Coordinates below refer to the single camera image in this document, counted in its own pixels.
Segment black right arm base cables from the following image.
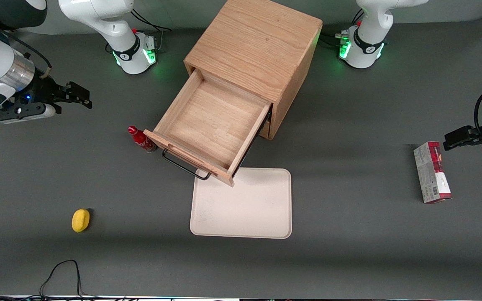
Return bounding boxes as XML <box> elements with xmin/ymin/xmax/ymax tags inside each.
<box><xmin>132</xmin><ymin>4</ymin><xmax>171</xmax><ymax>53</ymax></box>

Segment black left arm base cables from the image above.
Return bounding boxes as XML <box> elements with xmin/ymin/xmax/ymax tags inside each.
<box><xmin>320</xmin><ymin>8</ymin><xmax>365</xmax><ymax>48</ymax></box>

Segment cream plastic tray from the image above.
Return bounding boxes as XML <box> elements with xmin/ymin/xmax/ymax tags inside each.
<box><xmin>190</xmin><ymin>167</ymin><xmax>292</xmax><ymax>240</ymax></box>

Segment black metal drawer handle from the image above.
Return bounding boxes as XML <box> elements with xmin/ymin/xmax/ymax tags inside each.
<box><xmin>162</xmin><ymin>148</ymin><xmax>211</xmax><ymax>181</ymax></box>

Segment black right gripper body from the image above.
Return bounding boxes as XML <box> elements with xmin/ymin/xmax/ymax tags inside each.
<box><xmin>26</xmin><ymin>75</ymin><xmax>68</xmax><ymax>114</ymax></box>

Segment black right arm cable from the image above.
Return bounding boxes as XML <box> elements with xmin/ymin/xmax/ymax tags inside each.
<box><xmin>0</xmin><ymin>19</ymin><xmax>53</xmax><ymax>84</ymax></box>

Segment red soda bottle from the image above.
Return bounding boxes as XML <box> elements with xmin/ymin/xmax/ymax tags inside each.
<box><xmin>128</xmin><ymin>125</ymin><xmax>158</xmax><ymax>153</ymax></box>

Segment yellow lemon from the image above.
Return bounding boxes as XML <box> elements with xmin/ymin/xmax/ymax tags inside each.
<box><xmin>72</xmin><ymin>209</ymin><xmax>90</xmax><ymax>233</ymax></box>

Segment black looped cable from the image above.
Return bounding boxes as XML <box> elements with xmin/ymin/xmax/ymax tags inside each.
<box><xmin>39</xmin><ymin>260</ymin><xmax>99</xmax><ymax>300</ymax></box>

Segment red and grey carton box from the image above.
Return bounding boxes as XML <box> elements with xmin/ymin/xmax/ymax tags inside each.
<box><xmin>413</xmin><ymin>141</ymin><xmax>453</xmax><ymax>204</ymax></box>

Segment wooden drawer cabinet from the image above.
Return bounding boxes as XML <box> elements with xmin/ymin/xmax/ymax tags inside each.
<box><xmin>183</xmin><ymin>0</ymin><xmax>323</xmax><ymax>140</ymax></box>

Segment black arm base cables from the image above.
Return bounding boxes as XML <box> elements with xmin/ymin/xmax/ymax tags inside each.
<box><xmin>320</xmin><ymin>8</ymin><xmax>365</xmax><ymax>48</ymax></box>
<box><xmin>132</xmin><ymin>4</ymin><xmax>171</xmax><ymax>53</ymax></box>

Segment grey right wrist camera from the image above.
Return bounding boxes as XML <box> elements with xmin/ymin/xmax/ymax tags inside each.
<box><xmin>0</xmin><ymin>102</ymin><xmax>56</xmax><ymax>125</ymax></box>

